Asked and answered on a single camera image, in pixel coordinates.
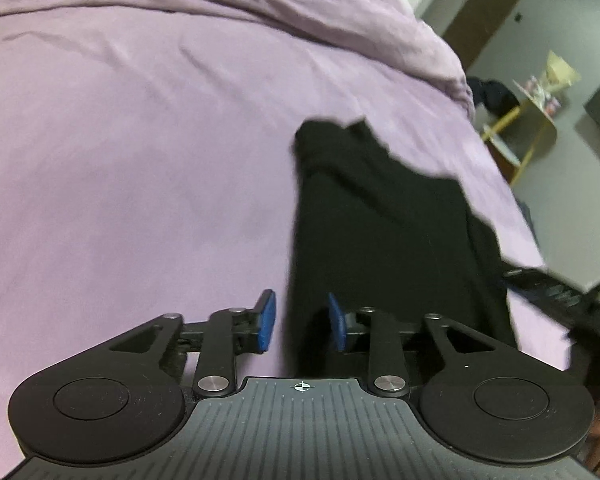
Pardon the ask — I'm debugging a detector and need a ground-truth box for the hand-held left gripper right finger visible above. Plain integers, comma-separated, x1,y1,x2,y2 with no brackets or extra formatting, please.
327,292,502,399

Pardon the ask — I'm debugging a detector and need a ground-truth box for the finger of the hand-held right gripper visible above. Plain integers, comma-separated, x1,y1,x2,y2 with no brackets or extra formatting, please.
501,267,548,295

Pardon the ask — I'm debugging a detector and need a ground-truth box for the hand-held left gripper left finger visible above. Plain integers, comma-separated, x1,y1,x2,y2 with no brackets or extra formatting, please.
107,289,277,401

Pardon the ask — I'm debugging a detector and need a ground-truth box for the black garment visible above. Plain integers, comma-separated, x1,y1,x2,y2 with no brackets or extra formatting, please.
286,117,520,378

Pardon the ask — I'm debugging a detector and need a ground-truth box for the dark clothes pile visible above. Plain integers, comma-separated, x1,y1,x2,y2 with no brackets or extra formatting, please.
466,75,522,113

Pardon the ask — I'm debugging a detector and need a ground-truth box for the yellow-legged side table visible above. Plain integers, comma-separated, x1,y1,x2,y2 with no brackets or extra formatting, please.
481,94,559,187

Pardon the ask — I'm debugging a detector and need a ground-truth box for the purple blanket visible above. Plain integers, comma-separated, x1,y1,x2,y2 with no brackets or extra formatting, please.
0,0,571,391

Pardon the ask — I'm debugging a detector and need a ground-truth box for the brown wooden door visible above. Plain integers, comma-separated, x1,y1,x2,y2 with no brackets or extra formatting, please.
440,0,548,63

